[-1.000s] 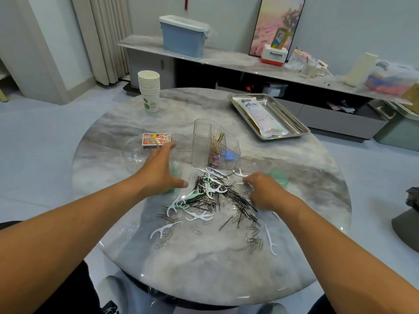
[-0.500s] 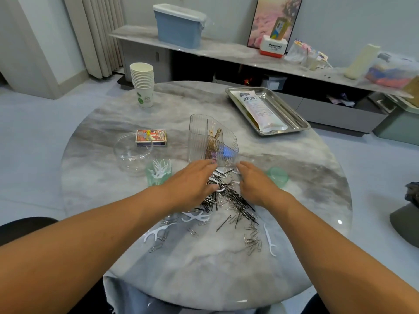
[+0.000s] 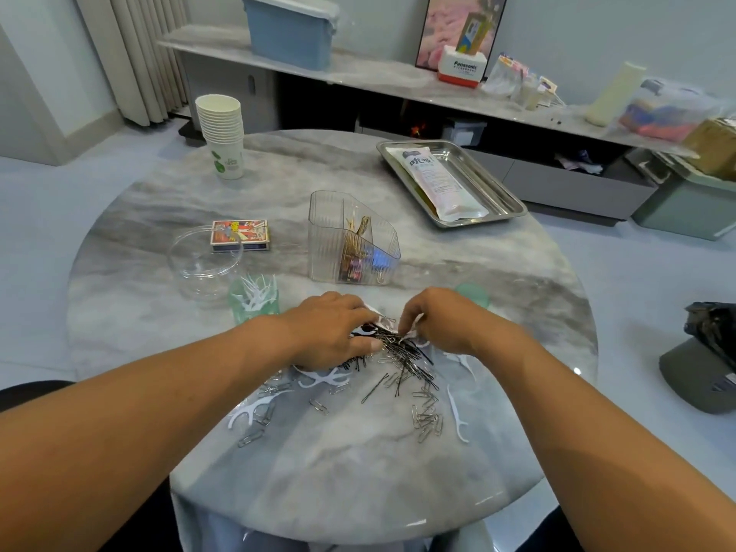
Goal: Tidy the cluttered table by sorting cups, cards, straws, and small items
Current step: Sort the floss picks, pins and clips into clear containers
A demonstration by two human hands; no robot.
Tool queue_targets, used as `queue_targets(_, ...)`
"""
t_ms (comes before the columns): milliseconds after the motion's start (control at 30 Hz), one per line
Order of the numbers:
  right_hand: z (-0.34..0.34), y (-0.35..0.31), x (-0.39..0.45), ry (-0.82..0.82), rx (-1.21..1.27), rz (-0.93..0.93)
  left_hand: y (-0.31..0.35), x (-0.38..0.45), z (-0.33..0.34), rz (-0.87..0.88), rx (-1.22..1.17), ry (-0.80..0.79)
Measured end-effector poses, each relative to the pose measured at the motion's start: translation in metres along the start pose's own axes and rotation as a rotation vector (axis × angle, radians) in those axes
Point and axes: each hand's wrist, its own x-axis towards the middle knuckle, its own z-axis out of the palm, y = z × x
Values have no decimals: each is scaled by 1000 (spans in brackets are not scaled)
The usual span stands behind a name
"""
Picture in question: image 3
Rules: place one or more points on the blue storage box white lid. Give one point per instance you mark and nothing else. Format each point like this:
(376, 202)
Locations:
(289, 28)

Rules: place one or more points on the framed pink picture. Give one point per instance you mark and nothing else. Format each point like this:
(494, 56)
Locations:
(454, 23)

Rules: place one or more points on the clear ribbed organizer box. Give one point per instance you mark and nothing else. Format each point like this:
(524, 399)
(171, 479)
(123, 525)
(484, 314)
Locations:
(334, 230)

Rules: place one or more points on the person's left forearm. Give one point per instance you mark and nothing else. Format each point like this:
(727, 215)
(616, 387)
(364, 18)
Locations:
(127, 454)

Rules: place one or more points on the loose papers in cabinet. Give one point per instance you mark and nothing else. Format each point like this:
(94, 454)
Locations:
(579, 163)

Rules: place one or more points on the clear round plastic bowl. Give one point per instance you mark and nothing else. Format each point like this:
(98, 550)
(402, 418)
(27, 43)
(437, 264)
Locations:
(205, 264)

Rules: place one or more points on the person's right forearm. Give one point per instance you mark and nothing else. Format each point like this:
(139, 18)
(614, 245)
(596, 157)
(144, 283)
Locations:
(621, 454)

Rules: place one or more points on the translucent green plastic cup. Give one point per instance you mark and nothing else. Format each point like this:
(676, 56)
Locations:
(255, 299)

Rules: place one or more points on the beige curtain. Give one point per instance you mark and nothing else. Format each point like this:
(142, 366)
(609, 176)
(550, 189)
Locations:
(127, 46)

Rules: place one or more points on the group of white paper cups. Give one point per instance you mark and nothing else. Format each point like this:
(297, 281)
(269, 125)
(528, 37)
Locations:
(221, 135)

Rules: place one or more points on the grey green storage bin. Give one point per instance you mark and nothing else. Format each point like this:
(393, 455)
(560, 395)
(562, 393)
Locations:
(690, 201)

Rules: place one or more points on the colourful small packet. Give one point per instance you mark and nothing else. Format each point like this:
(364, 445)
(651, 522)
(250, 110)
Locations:
(546, 84)

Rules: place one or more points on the clear storage box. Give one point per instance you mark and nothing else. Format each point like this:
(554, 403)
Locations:
(671, 109)

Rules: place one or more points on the cardboard box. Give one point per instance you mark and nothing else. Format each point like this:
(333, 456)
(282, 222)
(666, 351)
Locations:
(715, 147)

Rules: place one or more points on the clear bag of snacks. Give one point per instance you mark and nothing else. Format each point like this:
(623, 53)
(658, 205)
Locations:
(503, 77)

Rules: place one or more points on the small colourful box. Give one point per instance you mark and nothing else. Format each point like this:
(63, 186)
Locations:
(473, 35)

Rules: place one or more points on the person's left hand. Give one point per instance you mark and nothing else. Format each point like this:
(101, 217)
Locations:
(322, 330)

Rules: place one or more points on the metal tray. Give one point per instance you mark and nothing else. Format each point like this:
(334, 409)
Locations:
(506, 201)

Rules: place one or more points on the trash bin with black bag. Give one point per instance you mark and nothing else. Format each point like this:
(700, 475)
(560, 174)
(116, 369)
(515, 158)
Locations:
(702, 356)

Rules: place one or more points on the cream paper roll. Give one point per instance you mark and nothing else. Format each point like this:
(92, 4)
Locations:
(615, 94)

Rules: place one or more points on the white and red small box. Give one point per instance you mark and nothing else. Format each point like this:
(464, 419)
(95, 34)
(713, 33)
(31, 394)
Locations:
(461, 68)

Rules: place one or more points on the grey cabinet with marble top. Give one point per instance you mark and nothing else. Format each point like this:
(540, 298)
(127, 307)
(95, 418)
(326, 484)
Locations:
(345, 69)

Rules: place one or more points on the pale green plastic lid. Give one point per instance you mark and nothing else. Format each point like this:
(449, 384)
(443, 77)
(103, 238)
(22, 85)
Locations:
(474, 295)

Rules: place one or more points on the white box in cabinet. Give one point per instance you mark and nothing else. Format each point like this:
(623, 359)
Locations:
(464, 132)

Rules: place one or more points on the clear printed plastic bag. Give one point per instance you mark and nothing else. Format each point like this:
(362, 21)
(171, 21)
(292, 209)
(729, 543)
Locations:
(443, 186)

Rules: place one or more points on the person's right hand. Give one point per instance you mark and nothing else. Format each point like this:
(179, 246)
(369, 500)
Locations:
(454, 322)

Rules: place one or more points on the colourful matchbox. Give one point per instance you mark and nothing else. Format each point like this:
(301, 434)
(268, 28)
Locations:
(239, 233)

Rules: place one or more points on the pile of floss picks and clips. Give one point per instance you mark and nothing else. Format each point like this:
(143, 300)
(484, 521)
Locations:
(397, 356)

